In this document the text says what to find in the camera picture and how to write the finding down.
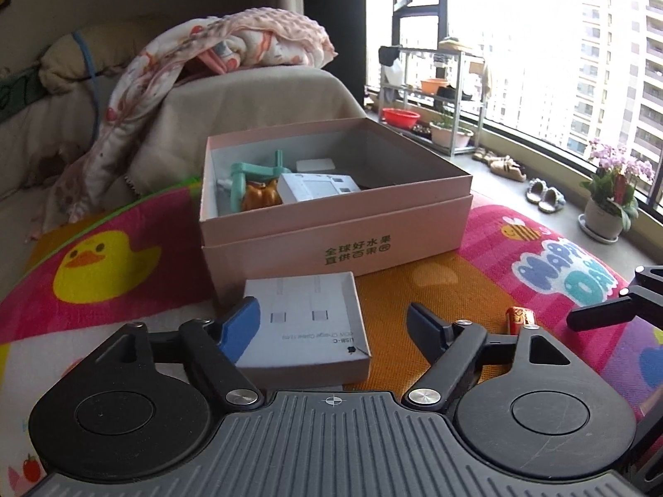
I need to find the pink floral blanket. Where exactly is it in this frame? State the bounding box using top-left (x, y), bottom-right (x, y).
top-left (25, 7), bottom-right (338, 242)

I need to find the black white cloth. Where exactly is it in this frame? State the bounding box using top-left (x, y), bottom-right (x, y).
top-left (377, 45), bottom-right (405, 87)

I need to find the metal shelf rack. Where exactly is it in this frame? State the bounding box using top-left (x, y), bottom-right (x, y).
top-left (380, 43), bottom-right (491, 159)

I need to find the blue cable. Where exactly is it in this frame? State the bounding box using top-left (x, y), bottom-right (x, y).
top-left (71, 30), bottom-right (102, 147)

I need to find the green plush toy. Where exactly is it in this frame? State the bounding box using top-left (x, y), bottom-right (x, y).
top-left (0, 69), bottom-right (46, 121)

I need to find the red basin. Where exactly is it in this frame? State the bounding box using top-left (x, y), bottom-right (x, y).
top-left (382, 108), bottom-right (422, 130)

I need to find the teal plastic clip holder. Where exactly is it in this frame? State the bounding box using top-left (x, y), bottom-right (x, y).
top-left (229, 150), bottom-right (294, 213)

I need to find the brown orange toy figure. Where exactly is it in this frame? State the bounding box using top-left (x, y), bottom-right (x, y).
top-left (240, 179), bottom-right (283, 212)

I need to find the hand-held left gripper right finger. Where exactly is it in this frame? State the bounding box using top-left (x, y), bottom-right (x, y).
top-left (406, 302), bottom-right (603, 411)

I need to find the pink cardboard box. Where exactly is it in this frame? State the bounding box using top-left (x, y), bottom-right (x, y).
top-left (199, 117), bottom-right (474, 307)

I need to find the white battery charger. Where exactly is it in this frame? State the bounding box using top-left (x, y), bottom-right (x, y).
top-left (278, 171), bottom-right (361, 204)

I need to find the pale planter pot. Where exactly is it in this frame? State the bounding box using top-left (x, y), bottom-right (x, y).
top-left (429, 122), bottom-right (475, 149)

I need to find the white square power adapter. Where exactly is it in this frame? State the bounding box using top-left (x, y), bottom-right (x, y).
top-left (295, 156), bottom-right (338, 173)

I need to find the duck printed blanket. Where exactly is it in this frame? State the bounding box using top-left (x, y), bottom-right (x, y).
top-left (0, 175), bottom-right (663, 497)

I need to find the beige sofa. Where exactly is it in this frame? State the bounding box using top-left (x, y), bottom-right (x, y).
top-left (0, 22), bottom-right (370, 231)

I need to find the small white cable box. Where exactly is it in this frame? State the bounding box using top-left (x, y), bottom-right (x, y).
top-left (235, 270), bottom-right (373, 383)

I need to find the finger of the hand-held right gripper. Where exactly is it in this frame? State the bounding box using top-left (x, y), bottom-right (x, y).
top-left (566, 264), bottom-right (663, 333)

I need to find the potted pink flower plant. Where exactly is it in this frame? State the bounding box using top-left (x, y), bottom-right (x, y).
top-left (577, 138), bottom-right (656, 244)

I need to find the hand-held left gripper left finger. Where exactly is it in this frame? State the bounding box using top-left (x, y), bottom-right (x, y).
top-left (61, 295), bottom-right (263, 410)

